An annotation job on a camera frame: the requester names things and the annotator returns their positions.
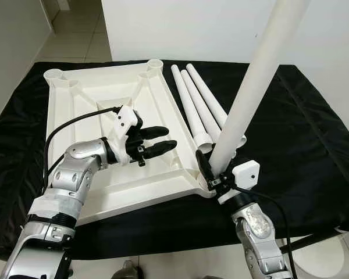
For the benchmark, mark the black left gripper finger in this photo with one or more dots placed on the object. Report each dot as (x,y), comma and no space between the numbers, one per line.
(161,149)
(156,133)

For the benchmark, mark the grey left robot foot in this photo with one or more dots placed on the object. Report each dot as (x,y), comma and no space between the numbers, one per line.
(130,271)

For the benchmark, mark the grey robot foot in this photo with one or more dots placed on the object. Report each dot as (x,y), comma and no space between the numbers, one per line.
(212,276)
(130,271)

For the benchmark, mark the black metal worktable leg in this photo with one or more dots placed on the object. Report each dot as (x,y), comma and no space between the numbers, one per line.
(308,241)

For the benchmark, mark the grey right robot foot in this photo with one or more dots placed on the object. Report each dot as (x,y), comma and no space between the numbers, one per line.
(212,276)

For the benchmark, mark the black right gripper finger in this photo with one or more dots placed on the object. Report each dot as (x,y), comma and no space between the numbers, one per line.
(205,170)

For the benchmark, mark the white plastic table leg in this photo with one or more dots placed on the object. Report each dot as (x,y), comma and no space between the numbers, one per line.
(187,99)
(256,75)
(198,99)
(213,99)

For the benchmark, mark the white plastic children table top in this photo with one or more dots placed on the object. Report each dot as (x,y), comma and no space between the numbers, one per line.
(87,99)

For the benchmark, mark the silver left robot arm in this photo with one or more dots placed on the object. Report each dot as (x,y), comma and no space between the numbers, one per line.
(75,168)

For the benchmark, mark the black tablecloth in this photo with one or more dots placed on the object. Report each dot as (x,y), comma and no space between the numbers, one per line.
(302,145)

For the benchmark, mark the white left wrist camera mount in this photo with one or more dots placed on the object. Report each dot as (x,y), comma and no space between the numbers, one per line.
(127,119)

